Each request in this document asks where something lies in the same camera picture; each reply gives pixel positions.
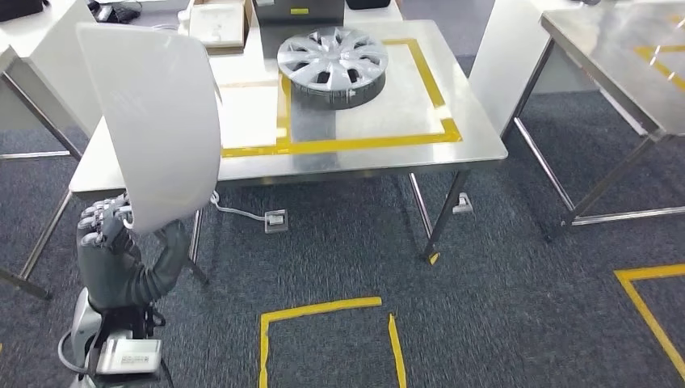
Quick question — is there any white power cable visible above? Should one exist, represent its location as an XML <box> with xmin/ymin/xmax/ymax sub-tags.
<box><xmin>207</xmin><ymin>190</ymin><xmax>270</xmax><ymax>222</ymax></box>

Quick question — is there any steel frame table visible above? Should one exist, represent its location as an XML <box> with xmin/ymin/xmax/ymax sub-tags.
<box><xmin>0</xmin><ymin>45</ymin><xmax>82</xmax><ymax>302</ymax></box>

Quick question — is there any yellow floor tape rectangle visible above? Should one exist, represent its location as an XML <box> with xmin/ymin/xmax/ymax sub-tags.
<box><xmin>258</xmin><ymin>296</ymin><xmax>409</xmax><ymax>388</ymax></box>

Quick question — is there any floor socket plate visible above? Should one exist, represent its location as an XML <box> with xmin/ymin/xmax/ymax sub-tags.
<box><xmin>263</xmin><ymin>209</ymin><xmax>289</xmax><ymax>235</ymax></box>
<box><xmin>451</xmin><ymin>192</ymin><xmax>476</xmax><ymax>217</ymax></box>

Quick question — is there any white curved plastic part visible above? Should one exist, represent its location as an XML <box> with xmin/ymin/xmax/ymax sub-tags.
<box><xmin>75</xmin><ymin>22</ymin><xmax>224</xmax><ymax>235</ymax></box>

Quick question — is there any silver wheel hubcap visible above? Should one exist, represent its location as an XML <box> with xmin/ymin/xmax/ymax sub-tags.
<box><xmin>275</xmin><ymin>25</ymin><xmax>390</xmax><ymax>112</ymax></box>

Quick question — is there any steel workbench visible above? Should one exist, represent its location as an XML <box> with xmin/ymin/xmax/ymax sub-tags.
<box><xmin>502</xmin><ymin>0</ymin><xmax>685</xmax><ymax>243</ymax></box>
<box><xmin>68</xmin><ymin>19</ymin><xmax>510</xmax><ymax>286</ymax></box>

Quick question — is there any white desk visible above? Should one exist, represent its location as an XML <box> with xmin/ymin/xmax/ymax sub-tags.
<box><xmin>467</xmin><ymin>0</ymin><xmax>596</xmax><ymax>136</ymax></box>
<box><xmin>0</xmin><ymin>0</ymin><xmax>103</xmax><ymax>136</ymax></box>

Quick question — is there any yellow tape on workbench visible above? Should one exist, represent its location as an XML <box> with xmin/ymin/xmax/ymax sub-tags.
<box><xmin>220</xmin><ymin>37</ymin><xmax>464</xmax><ymax>159</ymax></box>

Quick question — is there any cardboard box with white tray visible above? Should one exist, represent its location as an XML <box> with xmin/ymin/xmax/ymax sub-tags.
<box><xmin>183</xmin><ymin>0</ymin><xmax>256</xmax><ymax>57</ymax></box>

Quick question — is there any black box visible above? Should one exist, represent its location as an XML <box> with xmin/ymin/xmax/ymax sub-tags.
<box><xmin>0</xmin><ymin>0</ymin><xmax>47</xmax><ymax>23</ymax></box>

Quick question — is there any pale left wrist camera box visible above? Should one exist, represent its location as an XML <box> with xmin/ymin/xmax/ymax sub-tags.
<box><xmin>95</xmin><ymin>337</ymin><xmax>163</xmax><ymax>377</ymax></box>

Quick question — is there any dark grey box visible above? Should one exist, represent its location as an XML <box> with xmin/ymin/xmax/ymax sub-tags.
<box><xmin>252</xmin><ymin>0</ymin><xmax>347</xmax><ymax>29</ymax></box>

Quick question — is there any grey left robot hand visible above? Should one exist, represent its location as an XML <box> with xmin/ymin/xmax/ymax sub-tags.
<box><xmin>76</xmin><ymin>193</ymin><xmax>191</xmax><ymax>312</ymax></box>

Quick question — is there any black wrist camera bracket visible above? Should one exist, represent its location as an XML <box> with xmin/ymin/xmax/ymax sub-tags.
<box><xmin>84</xmin><ymin>304</ymin><xmax>168</xmax><ymax>386</ymax></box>

